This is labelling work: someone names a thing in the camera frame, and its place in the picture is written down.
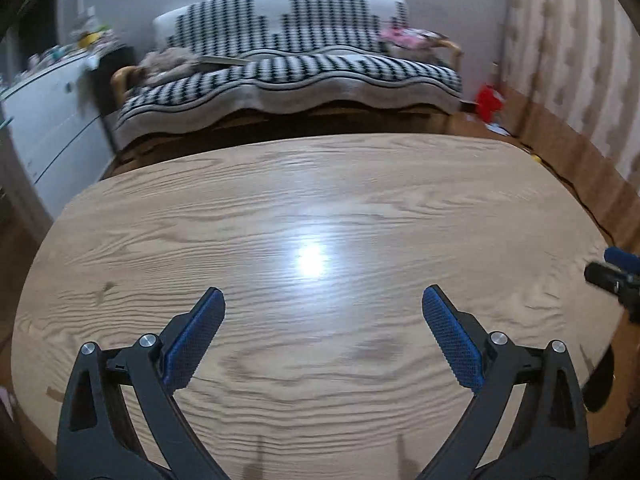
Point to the wooden frame sofa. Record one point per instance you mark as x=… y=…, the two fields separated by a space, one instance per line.
x=120 y=77

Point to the pink plush cushion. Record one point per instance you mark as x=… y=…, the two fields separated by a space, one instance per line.
x=410 y=36

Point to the row of small toiletries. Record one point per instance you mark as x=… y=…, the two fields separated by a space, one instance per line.
x=50 y=56

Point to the pink cloth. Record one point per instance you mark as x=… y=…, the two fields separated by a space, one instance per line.
x=6 y=400

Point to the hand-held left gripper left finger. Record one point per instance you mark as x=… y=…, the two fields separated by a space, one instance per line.
x=195 y=340

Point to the white drawer cabinet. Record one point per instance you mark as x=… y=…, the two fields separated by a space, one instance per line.
x=50 y=130

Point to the blue paper sheet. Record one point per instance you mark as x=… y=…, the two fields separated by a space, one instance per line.
x=496 y=128

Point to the brown crumpled clothes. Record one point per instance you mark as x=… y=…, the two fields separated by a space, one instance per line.
x=165 y=62

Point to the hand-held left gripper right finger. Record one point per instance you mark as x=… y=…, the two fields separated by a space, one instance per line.
x=455 y=340

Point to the beige patterned curtain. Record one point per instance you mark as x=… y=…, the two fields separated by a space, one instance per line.
x=570 y=50

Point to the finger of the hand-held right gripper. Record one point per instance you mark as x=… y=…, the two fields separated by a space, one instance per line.
x=607 y=276
x=622 y=257

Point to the red bag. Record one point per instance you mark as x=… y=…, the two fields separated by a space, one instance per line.
x=489 y=102

